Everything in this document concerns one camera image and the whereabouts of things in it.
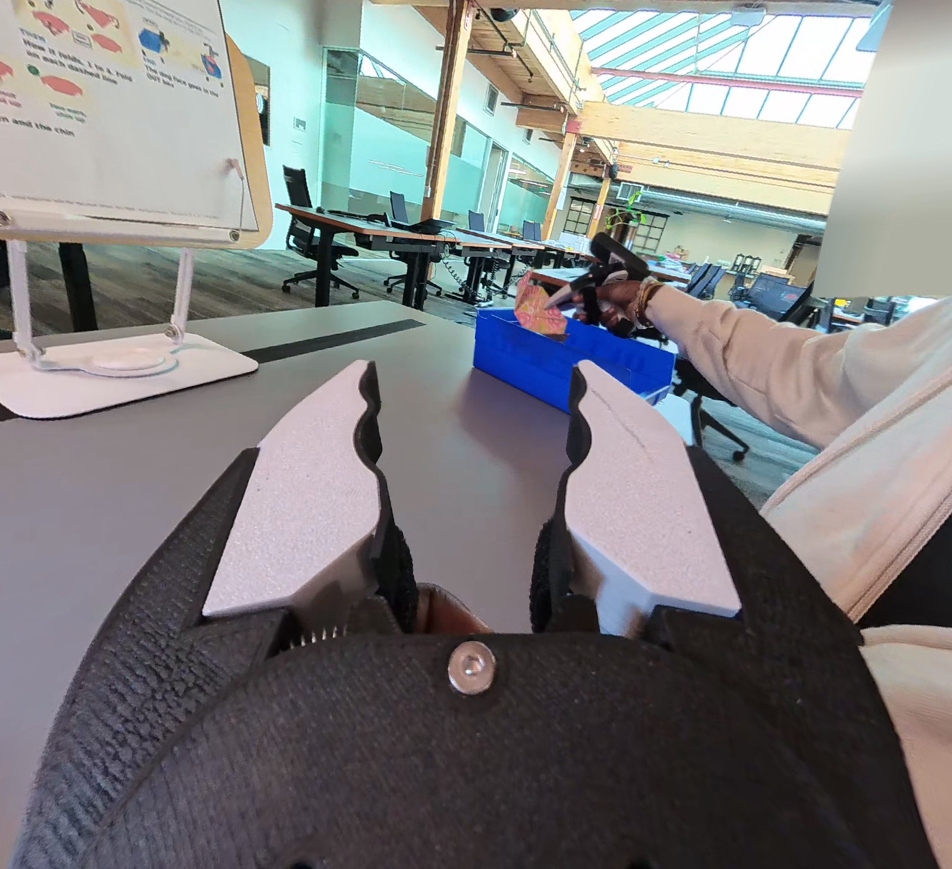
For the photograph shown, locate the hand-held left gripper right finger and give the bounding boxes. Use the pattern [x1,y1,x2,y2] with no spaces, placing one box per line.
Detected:
[530,360,743,638]

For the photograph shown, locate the printed instruction sheet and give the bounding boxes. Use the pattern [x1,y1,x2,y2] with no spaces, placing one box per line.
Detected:
[0,0,259,231]

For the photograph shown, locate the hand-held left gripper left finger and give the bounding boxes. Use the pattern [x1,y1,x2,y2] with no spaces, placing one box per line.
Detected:
[201,359,419,636]

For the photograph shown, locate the wooden office desk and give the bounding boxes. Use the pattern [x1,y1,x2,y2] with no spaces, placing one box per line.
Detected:
[445,228,547,306]
[275,203,451,310]

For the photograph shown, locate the person's right hand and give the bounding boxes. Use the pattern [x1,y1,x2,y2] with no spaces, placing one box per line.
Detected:
[594,279,654,339]

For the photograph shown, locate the floral paper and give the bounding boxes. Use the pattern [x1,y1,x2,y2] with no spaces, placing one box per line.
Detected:
[516,272,571,337]

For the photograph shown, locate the green potted plant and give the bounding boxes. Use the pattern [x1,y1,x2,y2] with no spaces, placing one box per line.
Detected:
[604,188,647,232]

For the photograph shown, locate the person's right forearm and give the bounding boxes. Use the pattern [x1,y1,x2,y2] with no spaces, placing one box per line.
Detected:
[649,284,952,451]

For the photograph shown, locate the blue plastic bin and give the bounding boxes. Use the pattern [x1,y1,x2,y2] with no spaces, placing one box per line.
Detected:
[474,307,678,415]

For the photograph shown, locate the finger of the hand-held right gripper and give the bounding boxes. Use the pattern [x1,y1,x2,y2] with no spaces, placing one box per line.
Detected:
[545,272,605,311]

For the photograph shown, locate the clear acrylic document stand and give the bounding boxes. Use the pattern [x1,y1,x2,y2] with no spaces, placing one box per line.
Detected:
[0,0,274,421]

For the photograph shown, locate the person's cream hoodie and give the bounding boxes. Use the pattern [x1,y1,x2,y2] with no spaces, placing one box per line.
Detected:
[760,356,952,869]

